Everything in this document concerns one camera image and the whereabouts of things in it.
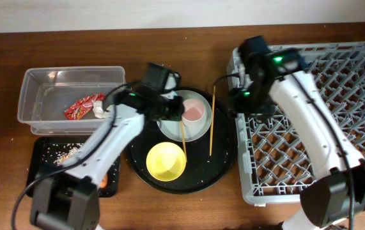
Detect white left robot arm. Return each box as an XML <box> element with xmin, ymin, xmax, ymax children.
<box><xmin>27</xmin><ymin>63</ymin><xmax>184</xmax><ymax>229</ymax></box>

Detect red strawberry cake wrapper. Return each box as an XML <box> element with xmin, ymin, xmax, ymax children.
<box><xmin>63</xmin><ymin>93</ymin><xmax>105</xmax><ymax>120</ymax></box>

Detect yellow bowl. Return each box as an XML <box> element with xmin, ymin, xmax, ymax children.
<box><xmin>146</xmin><ymin>142</ymin><xmax>187</xmax><ymax>182</ymax></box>

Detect white tissue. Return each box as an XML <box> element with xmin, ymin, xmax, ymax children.
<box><xmin>92</xmin><ymin>100</ymin><xmax>108</xmax><ymax>119</ymax></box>

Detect wooden chopstick on tray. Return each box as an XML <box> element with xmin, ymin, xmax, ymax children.
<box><xmin>209</xmin><ymin>84</ymin><xmax>216</xmax><ymax>156</ymax></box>

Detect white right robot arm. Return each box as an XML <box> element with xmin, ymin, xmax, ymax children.
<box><xmin>229</xmin><ymin>36</ymin><xmax>365</xmax><ymax>229</ymax></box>

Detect black rectangular tray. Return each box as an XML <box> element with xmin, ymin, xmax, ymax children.
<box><xmin>26</xmin><ymin>136</ymin><xmax>120</xmax><ymax>197</ymax></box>

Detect pink plastic cup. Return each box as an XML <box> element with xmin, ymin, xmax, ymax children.
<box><xmin>182</xmin><ymin>98</ymin><xmax>205</xmax><ymax>127</ymax></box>

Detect grey dishwasher rack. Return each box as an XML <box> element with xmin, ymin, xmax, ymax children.
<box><xmin>235</xmin><ymin>42</ymin><xmax>365</xmax><ymax>206</ymax></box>

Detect grey round plate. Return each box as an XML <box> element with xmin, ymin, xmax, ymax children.
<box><xmin>157</xmin><ymin>90</ymin><xmax>212</xmax><ymax>142</ymax></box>

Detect orange carrot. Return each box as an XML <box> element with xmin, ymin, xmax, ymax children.
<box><xmin>100</xmin><ymin>174</ymin><xmax>108</xmax><ymax>188</ymax></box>

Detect clear plastic waste bin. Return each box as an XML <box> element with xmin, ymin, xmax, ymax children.
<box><xmin>17</xmin><ymin>66</ymin><xmax>125</xmax><ymax>135</ymax></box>

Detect wooden chopstick on plate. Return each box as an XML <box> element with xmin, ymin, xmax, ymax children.
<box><xmin>180</xmin><ymin>120</ymin><xmax>187</xmax><ymax>162</ymax></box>

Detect black round tray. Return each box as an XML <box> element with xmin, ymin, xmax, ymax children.
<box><xmin>126</xmin><ymin>99</ymin><xmax>237</xmax><ymax>194</ymax></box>

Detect food scraps and rice pile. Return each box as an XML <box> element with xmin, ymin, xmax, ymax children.
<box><xmin>53</xmin><ymin>143</ymin><xmax>82</xmax><ymax>165</ymax></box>

